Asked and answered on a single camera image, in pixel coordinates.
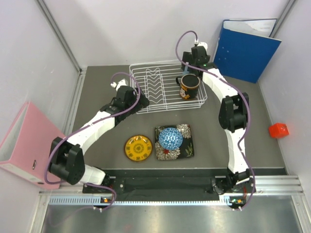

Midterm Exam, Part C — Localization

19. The yellow patterned round plate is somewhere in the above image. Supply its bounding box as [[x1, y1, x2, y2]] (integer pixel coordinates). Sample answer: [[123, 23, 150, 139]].
[[124, 135, 153, 163]]

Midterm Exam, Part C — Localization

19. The blue triangle pattern bowl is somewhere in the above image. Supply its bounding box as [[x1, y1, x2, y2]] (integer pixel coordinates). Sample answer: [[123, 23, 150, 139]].
[[158, 128, 183, 150]]

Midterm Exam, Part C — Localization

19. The black floral square plate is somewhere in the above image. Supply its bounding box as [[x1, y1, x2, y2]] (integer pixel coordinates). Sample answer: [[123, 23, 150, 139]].
[[154, 124, 194, 161]]

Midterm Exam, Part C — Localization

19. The light blue cup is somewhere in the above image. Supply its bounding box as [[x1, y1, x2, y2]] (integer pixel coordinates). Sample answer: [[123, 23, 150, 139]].
[[182, 67, 189, 75]]

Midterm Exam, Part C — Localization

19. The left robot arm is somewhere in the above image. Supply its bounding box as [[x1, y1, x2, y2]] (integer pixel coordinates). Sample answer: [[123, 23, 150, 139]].
[[45, 85, 150, 193]]

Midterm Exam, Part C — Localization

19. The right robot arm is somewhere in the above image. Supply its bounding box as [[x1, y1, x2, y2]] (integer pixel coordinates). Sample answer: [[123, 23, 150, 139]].
[[182, 43, 250, 194]]

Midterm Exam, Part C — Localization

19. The black decorated mug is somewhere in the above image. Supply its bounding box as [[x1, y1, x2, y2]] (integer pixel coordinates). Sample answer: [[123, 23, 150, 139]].
[[175, 74, 201, 100]]

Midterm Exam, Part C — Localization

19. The red cube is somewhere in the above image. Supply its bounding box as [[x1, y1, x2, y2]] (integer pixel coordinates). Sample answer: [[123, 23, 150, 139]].
[[268, 123, 289, 139]]

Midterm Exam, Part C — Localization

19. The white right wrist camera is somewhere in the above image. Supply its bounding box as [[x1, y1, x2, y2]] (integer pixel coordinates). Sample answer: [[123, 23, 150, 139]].
[[195, 42, 208, 50]]

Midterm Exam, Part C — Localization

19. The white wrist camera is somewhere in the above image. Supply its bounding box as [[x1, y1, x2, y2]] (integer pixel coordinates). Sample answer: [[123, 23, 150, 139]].
[[195, 42, 208, 50], [110, 79, 128, 91]]

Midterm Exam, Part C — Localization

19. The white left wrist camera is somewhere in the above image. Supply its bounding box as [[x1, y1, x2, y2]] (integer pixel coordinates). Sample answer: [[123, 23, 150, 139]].
[[110, 79, 128, 91]]

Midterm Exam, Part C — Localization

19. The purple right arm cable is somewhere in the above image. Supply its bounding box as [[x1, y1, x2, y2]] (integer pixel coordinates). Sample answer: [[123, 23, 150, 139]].
[[175, 30, 256, 211]]

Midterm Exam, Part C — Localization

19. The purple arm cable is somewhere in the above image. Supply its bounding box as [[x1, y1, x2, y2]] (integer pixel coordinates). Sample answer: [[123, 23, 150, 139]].
[[175, 30, 256, 211], [43, 72, 142, 212]]

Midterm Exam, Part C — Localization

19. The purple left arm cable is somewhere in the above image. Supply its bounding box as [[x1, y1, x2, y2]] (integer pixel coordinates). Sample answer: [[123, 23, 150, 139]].
[[43, 72, 142, 212]]

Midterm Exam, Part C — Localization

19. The white wire dish rack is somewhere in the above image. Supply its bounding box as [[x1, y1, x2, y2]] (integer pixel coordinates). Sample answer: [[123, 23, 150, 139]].
[[129, 60, 207, 114]]

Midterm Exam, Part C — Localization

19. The blue ring binder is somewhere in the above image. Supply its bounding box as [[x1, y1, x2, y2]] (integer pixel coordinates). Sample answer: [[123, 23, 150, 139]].
[[213, 18, 281, 83]]

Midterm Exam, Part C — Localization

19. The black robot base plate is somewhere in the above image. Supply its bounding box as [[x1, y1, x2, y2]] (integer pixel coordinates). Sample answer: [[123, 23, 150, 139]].
[[82, 176, 243, 195]]

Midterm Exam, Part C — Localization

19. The pink ring binder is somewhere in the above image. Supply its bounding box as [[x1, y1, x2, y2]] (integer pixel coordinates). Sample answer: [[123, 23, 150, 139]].
[[0, 102, 65, 189]]

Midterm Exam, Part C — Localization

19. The white slotted cable duct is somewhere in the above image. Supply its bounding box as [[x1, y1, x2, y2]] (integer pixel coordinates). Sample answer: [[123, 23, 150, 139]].
[[48, 195, 246, 206]]

